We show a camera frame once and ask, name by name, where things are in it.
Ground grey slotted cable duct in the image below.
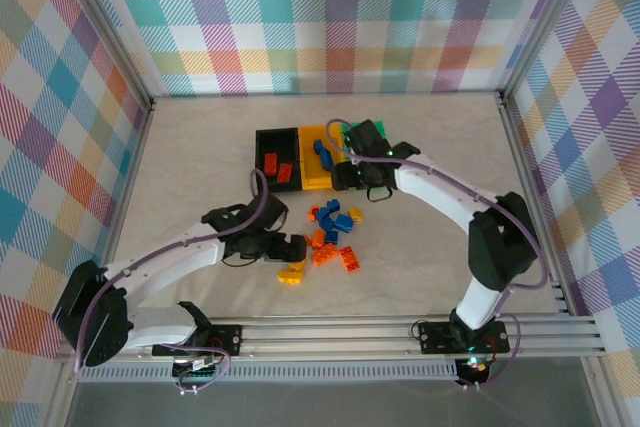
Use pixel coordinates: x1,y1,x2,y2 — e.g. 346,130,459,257
79,364,460,383

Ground control board with lit LED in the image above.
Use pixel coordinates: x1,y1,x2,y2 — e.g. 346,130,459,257
456,356,492,386

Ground yellow plastic bin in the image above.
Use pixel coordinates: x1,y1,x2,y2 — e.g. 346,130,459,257
298,123,347,193

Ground long yellow lego brick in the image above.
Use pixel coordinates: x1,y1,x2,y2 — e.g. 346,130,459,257
276,269,305,288

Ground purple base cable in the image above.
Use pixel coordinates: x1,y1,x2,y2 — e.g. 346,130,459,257
173,346,233,396
460,313,524,391

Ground long orange lego brick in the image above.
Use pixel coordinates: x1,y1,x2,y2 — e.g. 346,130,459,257
310,242,341,268

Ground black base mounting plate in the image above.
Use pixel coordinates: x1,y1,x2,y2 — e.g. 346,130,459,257
151,324,244,359
417,319,511,355

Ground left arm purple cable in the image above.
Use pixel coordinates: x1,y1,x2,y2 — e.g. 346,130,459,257
74,169,274,374

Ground long red-orange lego brick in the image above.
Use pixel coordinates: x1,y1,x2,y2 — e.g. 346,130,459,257
339,244,363,274

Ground black plastic bin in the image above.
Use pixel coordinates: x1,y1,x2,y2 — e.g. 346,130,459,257
253,127,304,195

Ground wide aluminium frame rail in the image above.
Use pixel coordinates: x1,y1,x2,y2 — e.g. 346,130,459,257
54,315,609,362

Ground control board green terminals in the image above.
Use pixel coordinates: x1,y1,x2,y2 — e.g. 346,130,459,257
172,356,224,380

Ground aluminium side frame rail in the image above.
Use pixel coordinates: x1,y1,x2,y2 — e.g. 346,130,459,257
496,90,572,316

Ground aluminium frame post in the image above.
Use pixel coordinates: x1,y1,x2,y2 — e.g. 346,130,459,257
498,0,599,103
52,0,155,108

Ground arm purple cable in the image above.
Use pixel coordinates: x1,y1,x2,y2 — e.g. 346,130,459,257
74,169,274,374
325,118,547,293

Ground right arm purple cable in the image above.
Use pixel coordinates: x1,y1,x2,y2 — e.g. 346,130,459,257
325,118,547,293

